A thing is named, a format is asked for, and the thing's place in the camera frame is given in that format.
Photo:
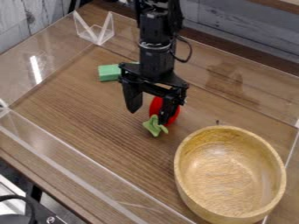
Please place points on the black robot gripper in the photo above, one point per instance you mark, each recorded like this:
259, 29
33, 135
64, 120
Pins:
152, 76

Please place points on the red toy strawberry green leaves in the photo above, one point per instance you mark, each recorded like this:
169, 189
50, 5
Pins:
152, 124

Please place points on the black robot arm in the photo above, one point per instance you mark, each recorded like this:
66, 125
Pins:
159, 18

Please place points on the green rectangular block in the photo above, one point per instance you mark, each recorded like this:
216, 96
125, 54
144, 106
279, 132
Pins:
109, 72

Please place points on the wooden bowl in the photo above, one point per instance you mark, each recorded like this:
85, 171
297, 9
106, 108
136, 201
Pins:
229, 175

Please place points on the clear acrylic enclosure wall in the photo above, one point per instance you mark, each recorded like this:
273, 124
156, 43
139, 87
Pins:
72, 139

